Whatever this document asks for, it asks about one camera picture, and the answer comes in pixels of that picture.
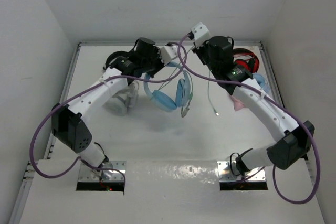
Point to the red black headphones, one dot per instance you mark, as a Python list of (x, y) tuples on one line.
[(247, 59)]

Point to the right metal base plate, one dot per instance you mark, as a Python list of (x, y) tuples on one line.
[(231, 180)]

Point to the pink blue headphones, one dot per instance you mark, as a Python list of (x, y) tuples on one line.
[(262, 82)]

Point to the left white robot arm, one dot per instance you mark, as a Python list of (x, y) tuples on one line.
[(69, 122)]

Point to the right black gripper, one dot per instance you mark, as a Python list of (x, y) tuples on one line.
[(199, 51)]

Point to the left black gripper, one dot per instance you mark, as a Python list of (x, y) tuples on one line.
[(156, 53)]

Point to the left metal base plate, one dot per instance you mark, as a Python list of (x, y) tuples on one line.
[(111, 178)]

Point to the light blue headphones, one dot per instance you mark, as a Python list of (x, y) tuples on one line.
[(167, 101)]

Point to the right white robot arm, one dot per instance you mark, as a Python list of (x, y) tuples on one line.
[(291, 139)]

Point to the white grey headphones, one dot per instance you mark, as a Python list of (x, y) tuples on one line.
[(123, 100)]

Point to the metal base plate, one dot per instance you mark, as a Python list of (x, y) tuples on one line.
[(231, 180), (111, 178)]

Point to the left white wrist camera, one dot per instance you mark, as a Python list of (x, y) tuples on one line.
[(170, 53)]

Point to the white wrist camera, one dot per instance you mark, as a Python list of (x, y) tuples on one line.
[(201, 34), (170, 53)]

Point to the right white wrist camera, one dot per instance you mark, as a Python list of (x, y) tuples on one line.
[(201, 34)]

